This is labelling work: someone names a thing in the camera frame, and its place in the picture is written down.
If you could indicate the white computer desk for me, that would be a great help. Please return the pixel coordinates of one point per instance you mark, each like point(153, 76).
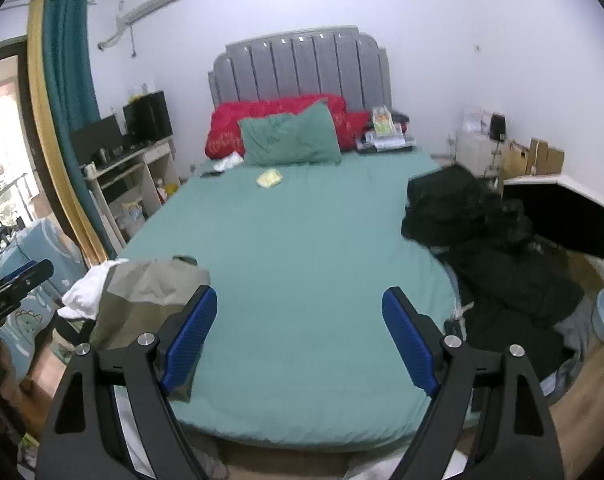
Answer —
point(156, 152)

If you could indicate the white air conditioner pipe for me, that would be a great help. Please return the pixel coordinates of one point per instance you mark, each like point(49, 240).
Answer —
point(112, 35)

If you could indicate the grey blue denim garment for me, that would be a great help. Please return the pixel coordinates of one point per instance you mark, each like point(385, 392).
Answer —
point(577, 340)

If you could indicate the snack bag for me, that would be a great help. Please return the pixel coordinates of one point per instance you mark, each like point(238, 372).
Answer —
point(383, 120)

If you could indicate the yellow packet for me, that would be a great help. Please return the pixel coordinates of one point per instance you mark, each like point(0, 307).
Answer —
point(269, 179)

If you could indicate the brown cardboard box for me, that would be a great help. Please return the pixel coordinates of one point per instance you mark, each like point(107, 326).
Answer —
point(547, 157)

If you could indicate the black monitor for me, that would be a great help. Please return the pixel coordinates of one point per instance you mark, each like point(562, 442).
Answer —
point(96, 137)

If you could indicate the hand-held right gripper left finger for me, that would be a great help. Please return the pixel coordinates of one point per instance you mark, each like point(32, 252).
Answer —
point(191, 335)

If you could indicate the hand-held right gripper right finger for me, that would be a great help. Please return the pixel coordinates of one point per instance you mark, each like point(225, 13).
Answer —
point(407, 340)

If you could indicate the black computer tower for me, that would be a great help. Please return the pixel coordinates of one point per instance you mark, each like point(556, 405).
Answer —
point(149, 117)

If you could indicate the blue printed cabinet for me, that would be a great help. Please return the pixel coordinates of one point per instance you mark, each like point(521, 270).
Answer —
point(36, 260)

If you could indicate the yellow curtain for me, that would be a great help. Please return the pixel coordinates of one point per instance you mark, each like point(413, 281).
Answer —
point(39, 85)

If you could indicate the stack of papers and books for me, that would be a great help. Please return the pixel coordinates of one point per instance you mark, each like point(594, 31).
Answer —
point(387, 142)

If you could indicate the black puffy jacket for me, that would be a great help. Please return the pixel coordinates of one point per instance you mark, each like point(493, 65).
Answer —
point(507, 300)

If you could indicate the grey padded headboard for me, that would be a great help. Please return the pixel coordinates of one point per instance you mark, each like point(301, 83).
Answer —
point(302, 65)

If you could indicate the olive green jacket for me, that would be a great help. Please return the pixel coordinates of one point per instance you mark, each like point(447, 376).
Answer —
point(141, 290)

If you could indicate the trash bin with bag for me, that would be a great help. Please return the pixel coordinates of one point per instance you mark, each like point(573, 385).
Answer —
point(131, 217)

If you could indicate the glass balcony door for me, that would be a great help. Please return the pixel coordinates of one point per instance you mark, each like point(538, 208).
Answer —
point(1, 150)

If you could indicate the white folded garment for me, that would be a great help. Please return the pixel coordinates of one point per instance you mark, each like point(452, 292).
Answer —
point(86, 292)

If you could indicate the black crumpled clothes heap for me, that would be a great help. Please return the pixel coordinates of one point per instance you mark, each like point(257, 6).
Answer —
point(447, 200)

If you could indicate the yellow container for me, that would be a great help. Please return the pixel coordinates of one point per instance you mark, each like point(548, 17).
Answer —
point(171, 191)

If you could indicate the black speaker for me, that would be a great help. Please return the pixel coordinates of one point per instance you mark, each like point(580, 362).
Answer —
point(497, 127)

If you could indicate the bed with green sheet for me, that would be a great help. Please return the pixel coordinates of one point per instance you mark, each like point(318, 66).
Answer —
point(307, 260)

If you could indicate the white box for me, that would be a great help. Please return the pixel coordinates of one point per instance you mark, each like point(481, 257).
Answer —
point(476, 121)

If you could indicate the white paper packet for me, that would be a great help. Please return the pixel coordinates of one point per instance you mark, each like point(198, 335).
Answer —
point(229, 161)

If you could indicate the green pillow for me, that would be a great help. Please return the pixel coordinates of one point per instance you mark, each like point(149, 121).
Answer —
point(292, 135)

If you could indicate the black phone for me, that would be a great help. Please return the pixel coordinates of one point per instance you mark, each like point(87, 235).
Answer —
point(211, 174)

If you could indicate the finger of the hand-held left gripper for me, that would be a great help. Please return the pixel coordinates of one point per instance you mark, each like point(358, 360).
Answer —
point(36, 271)

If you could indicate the teal curtain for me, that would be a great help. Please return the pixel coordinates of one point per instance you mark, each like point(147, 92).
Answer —
point(66, 60)

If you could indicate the white nightstand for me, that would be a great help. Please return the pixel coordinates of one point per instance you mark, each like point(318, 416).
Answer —
point(474, 155)

